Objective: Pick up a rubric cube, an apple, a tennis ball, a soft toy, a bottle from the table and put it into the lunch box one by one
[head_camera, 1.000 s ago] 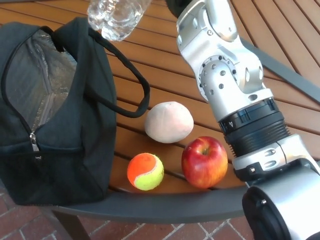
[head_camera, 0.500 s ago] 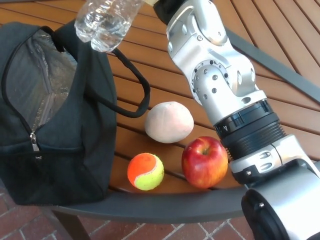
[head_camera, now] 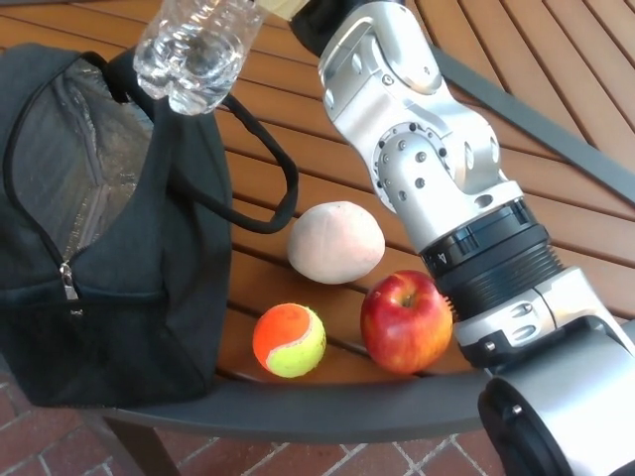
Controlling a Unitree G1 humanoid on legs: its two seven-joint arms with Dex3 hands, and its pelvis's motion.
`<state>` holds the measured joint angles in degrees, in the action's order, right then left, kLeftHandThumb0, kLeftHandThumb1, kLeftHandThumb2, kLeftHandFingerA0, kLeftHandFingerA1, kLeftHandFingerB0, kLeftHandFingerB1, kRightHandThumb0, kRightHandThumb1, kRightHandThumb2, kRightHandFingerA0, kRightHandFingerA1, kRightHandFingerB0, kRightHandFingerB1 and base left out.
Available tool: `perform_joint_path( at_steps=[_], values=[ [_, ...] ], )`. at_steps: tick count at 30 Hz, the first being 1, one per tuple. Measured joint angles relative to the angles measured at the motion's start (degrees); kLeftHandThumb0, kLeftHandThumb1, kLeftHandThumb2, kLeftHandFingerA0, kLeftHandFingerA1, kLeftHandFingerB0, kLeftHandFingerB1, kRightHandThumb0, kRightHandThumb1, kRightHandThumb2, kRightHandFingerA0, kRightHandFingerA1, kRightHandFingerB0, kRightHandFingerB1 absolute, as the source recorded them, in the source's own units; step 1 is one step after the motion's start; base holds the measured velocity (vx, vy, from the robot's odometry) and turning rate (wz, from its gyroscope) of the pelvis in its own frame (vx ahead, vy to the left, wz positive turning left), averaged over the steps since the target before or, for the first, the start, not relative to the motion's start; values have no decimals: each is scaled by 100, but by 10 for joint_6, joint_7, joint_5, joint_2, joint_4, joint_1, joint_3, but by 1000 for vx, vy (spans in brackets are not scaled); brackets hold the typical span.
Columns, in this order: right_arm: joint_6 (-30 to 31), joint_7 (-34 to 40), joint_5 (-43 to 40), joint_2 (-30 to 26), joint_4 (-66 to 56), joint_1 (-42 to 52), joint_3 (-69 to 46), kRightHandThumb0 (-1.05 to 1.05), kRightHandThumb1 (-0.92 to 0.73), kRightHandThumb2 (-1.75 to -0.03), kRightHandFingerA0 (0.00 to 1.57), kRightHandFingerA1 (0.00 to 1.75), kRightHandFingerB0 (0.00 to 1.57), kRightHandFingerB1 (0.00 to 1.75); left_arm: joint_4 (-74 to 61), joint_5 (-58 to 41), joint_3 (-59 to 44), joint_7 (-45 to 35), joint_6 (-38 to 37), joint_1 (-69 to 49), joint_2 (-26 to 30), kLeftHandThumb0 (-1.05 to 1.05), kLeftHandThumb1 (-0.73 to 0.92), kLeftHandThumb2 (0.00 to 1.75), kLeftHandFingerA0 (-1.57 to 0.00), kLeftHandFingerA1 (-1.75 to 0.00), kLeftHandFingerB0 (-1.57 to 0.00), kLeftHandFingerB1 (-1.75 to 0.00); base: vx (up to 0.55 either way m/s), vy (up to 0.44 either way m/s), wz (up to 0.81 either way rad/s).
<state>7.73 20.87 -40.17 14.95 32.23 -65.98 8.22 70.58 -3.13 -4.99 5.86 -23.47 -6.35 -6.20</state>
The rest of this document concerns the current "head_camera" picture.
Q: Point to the orange and yellow tennis ball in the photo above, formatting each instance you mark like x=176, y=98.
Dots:
x=289, y=341

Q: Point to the dark metal table leg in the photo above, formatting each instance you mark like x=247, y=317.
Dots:
x=134, y=456

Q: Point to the dark grey insulated lunch bag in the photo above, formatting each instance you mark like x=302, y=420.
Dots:
x=149, y=258

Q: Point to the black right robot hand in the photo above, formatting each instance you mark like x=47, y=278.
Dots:
x=315, y=25

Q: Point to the clear plastic water bottle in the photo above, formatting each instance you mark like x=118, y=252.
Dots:
x=193, y=59

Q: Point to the red apple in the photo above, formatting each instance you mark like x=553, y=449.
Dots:
x=404, y=324

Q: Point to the white round soft toy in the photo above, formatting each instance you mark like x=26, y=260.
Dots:
x=335, y=245

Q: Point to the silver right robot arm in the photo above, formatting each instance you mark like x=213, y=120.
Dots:
x=436, y=173

